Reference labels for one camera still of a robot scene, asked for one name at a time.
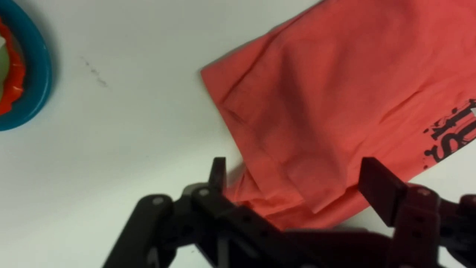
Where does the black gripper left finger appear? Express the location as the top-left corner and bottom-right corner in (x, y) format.
(101, 155), (279, 268)

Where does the teal round plate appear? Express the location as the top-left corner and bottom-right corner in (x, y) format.
(0, 0), (53, 133)

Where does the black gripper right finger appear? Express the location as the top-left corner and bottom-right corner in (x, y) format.
(358, 155), (476, 268)

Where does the red shirt with black print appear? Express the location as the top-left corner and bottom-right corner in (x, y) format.
(199, 0), (476, 232)

